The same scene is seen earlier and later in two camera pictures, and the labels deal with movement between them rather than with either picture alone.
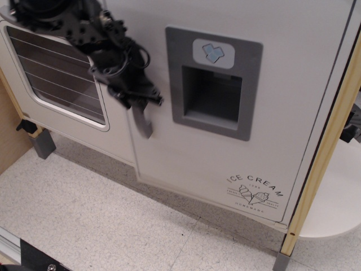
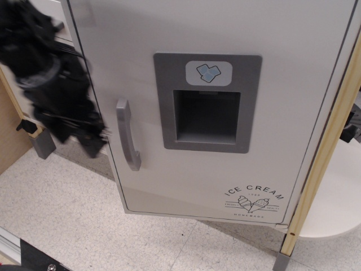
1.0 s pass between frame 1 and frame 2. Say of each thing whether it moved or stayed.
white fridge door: moved
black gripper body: moved
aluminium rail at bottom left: stayed
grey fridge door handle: moved
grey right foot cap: stayed
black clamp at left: stayed
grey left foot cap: stayed
